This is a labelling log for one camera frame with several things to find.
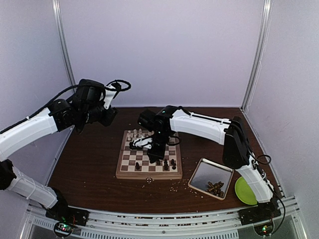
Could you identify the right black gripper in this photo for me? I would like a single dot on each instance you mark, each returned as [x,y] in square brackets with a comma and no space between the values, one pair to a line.
[157,155]

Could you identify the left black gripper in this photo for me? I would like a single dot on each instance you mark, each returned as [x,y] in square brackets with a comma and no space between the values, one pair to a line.
[106,120]

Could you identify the wooden chess board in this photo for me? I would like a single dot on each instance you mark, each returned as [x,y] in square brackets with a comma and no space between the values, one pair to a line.
[128,158]

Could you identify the metal tray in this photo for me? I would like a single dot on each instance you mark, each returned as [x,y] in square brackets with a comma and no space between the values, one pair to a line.
[209,171]

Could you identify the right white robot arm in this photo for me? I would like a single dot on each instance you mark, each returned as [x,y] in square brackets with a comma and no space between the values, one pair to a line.
[230,133]

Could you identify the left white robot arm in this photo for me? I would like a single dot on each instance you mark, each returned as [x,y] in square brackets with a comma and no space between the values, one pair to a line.
[90,103]

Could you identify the pile of dark chess pieces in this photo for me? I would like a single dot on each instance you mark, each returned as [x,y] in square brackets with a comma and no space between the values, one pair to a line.
[216,189]

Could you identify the green plate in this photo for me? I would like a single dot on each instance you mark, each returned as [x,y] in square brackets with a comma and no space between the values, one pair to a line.
[244,192]

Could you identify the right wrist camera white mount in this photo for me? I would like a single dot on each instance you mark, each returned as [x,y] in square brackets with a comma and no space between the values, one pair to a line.
[140,143]

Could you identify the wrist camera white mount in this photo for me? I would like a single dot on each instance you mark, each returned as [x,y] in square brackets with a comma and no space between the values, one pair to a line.
[140,143]
[114,88]

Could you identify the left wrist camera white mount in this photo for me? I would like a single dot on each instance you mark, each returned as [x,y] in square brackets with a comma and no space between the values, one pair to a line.
[114,88]

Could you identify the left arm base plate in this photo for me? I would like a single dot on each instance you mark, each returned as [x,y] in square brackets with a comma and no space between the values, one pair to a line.
[73,216]

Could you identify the left aluminium frame post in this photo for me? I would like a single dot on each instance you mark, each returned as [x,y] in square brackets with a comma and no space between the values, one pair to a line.
[62,39]

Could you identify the aluminium frame post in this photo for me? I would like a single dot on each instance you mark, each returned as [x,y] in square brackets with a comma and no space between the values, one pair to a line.
[62,39]
[260,48]

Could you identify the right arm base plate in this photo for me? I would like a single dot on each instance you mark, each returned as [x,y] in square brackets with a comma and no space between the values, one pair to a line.
[257,214]

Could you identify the right aluminium frame post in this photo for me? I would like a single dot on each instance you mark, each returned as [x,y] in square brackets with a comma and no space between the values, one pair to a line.
[260,48]

